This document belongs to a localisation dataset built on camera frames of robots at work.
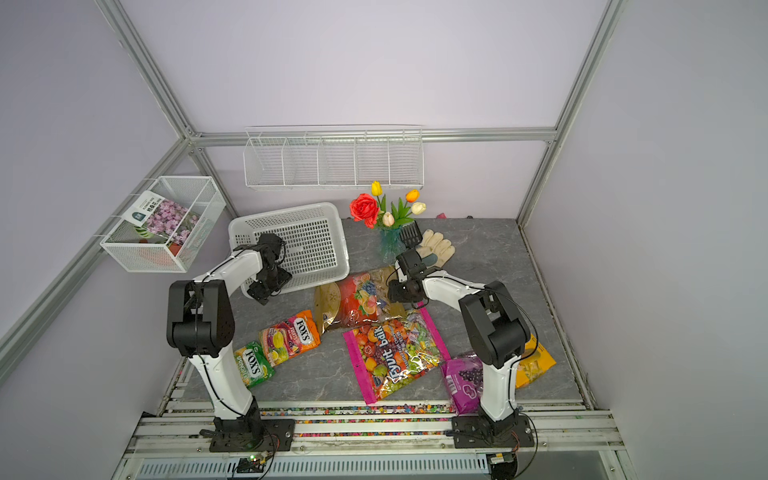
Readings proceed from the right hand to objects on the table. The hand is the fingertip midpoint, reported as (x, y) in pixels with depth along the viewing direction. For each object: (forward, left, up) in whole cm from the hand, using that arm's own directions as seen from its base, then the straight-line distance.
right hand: (394, 291), depth 97 cm
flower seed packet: (+2, +57, +32) cm, 65 cm away
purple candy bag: (-28, -19, +3) cm, 34 cm away
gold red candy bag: (-4, +12, +2) cm, 13 cm away
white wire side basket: (-4, +66, +27) cm, 71 cm away
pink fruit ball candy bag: (-21, +1, +1) cm, 21 cm away
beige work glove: (+18, -15, -1) cm, 24 cm away
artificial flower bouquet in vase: (+7, +2, +26) cm, 27 cm away
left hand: (0, +37, +2) cm, 37 cm away
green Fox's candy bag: (-23, +40, -2) cm, 46 cm away
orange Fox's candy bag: (-14, +30, -1) cm, 33 cm away
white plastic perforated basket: (+15, +28, +2) cm, 32 cm away
